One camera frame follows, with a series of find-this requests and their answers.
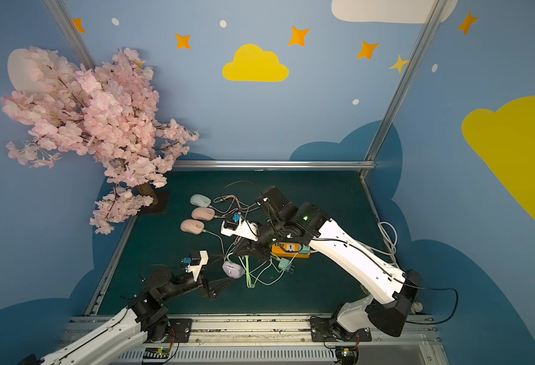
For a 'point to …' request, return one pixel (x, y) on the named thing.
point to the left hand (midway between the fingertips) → (229, 263)
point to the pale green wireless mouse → (201, 200)
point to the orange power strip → (289, 249)
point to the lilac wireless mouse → (232, 270)
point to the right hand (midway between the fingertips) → (240, 248)
